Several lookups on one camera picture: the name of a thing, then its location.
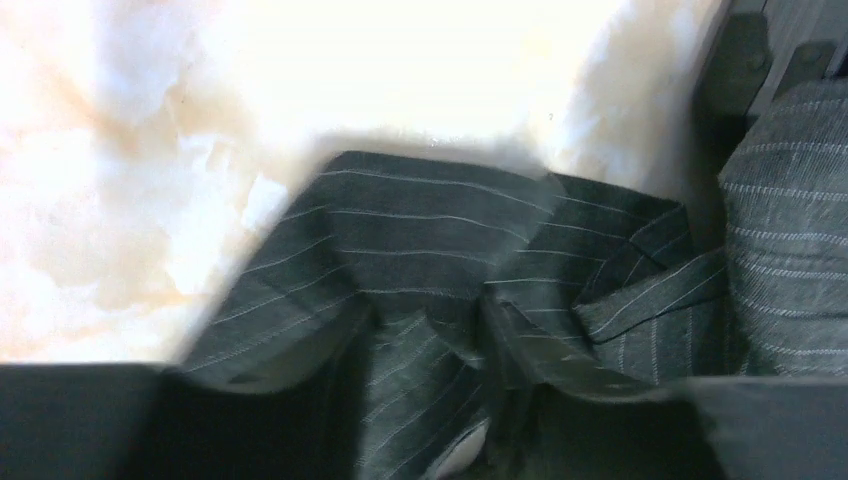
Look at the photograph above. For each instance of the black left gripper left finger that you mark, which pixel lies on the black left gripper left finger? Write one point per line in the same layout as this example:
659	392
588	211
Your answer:
296	417

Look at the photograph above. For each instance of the black pinstriped button shirt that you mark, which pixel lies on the black pinstriped button shirt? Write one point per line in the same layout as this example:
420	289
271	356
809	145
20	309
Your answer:
607	270

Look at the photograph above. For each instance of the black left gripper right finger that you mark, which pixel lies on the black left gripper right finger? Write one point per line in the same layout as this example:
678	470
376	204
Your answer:
556	413

